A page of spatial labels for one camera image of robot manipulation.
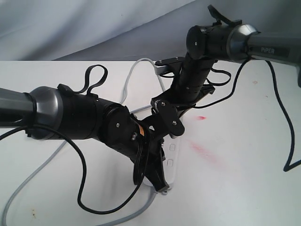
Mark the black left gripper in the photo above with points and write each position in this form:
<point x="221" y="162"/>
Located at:
<point x="150" y="157"/>

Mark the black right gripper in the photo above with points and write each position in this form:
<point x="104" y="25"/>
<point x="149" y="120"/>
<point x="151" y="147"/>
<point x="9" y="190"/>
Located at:
<point x="184" y="100"/>

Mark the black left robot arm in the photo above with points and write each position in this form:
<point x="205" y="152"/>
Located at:
<point x="81" y="117"/>

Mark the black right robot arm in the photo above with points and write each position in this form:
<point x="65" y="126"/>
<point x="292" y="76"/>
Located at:
<point x="206" y="45"/>

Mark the grey backdrop cloth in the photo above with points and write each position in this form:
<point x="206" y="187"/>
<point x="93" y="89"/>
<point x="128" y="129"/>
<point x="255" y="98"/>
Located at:
<point x="124" y="30"/>

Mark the white power strip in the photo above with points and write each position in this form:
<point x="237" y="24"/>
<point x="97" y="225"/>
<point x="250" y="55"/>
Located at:
<point x="171" y="148"/>

